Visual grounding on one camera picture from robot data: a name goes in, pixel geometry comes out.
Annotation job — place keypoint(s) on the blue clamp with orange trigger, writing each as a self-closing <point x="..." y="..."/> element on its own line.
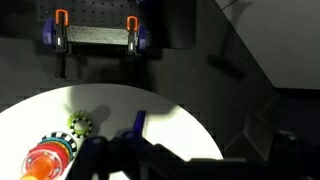
<point x="132" y="36"/>
<point x="60" y="36"/>

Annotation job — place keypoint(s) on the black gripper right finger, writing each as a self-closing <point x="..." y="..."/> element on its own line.
<point x="283" y="146"/>

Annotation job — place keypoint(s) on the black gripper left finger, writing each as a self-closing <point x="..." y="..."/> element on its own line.
<point x="100" y="156"/>

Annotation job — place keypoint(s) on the grey mounting plate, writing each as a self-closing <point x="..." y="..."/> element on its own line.
<point x="100" y="35"/>

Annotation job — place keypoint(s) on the black pegboard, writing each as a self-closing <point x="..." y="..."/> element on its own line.
<point x="96" y="11"/>

